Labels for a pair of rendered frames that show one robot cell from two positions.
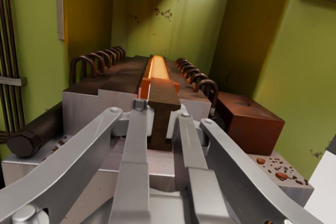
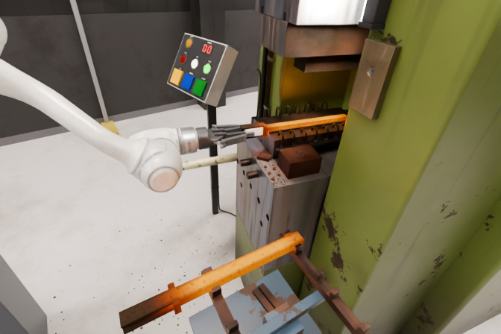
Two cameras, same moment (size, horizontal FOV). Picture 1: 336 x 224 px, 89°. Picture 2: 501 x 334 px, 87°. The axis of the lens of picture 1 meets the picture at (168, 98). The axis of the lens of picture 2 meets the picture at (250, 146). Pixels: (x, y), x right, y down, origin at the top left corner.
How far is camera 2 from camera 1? 89 cm
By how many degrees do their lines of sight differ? 68
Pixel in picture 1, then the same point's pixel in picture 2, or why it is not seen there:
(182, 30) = not seen: hidden behind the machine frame
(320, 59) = (368, 156)
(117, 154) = (253, 143)
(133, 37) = not seen: hidden behind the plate
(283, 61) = (347, 146)
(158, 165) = (254, 150)
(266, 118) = (285, 158)
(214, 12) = not seen: hidden behind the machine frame
